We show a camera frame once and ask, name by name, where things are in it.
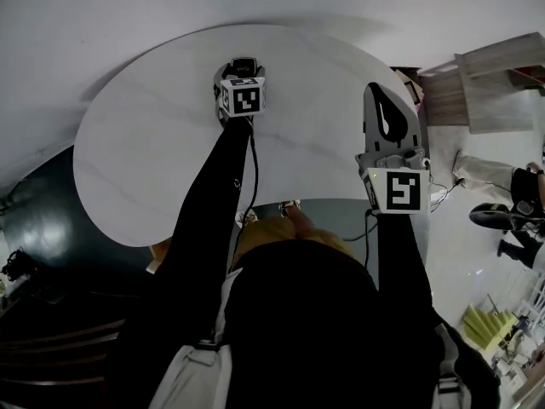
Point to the person's left forearm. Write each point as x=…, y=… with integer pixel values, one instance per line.
x=204, y=194

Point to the person's left white shoe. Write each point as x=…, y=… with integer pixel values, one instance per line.
x=247, y=217

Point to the person's leg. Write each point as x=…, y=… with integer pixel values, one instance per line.
x=315, y=232
x=264, y=232

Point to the person's black top torso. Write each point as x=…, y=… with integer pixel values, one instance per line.
x=306, y=335

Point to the black round stool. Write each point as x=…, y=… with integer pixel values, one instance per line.
x=489, y=215

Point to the black floor equipment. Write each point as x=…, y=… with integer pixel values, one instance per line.
x=17, y=264

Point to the person's right white shoe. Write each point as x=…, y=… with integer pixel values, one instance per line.
x=290, y=207

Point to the pink box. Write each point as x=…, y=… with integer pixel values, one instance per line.
x=411, y=88

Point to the white kidney-shaped table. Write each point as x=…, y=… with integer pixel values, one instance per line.
x=170, y=143

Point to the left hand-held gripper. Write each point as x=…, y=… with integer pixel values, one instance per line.
x=247, y=100

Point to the person's white shoe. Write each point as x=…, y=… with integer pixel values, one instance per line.
x=247, y=217
x=290, y=207

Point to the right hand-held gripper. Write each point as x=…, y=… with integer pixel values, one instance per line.
x=402, y=192

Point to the white power strip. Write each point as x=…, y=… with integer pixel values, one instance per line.
x=437, y=194

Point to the person's right leg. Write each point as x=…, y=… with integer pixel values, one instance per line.
x=315, y=232

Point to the person's left leg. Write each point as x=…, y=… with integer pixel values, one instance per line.
x=264, y=232

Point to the person's right forearm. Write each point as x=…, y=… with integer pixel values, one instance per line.
x=400, y=254

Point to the wooden shelf unit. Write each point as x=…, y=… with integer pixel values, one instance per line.
x=489, y=88

